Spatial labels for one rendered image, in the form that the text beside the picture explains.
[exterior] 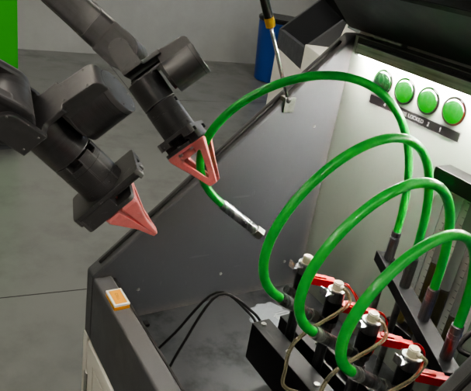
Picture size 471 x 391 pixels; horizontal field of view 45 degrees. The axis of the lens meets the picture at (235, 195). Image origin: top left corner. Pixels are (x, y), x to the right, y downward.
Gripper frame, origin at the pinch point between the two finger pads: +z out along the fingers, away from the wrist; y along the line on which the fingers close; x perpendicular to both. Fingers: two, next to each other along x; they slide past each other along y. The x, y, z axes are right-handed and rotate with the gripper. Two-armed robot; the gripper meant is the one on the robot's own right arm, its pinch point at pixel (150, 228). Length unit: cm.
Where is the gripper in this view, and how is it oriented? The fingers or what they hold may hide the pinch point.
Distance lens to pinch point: 75.9
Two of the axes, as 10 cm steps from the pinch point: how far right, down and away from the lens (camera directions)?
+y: 7.7, -6.3, -0.9
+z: 5.8, 6.4, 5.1
